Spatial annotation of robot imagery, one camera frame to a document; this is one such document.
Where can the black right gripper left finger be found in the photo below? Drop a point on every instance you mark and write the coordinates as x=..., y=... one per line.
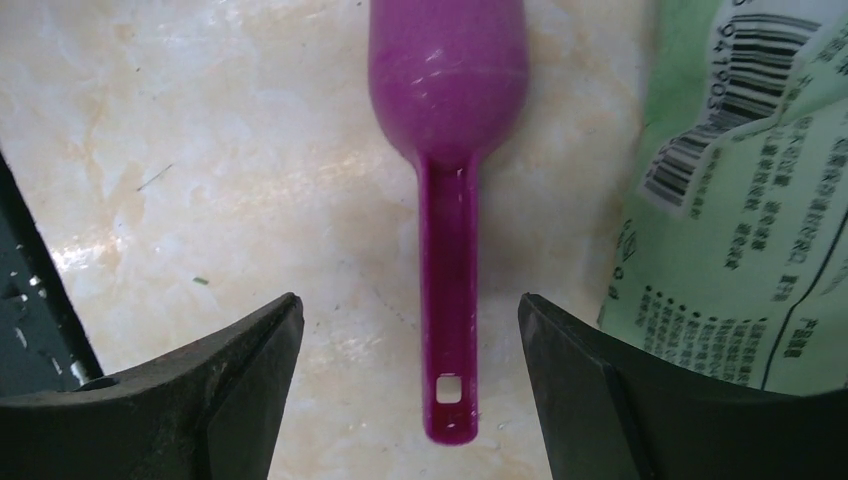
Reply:
x=211, y=409

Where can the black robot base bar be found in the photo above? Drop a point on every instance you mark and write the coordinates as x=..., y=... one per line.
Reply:
x=43, y=343

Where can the green cat litter bag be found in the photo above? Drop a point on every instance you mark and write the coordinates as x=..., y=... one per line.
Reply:
x=732, y=258

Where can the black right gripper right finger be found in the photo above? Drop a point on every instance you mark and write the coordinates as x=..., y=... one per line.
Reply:
x=608, y=410

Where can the purple plastic scoop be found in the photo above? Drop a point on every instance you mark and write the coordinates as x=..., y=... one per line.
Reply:
x=447, y=82

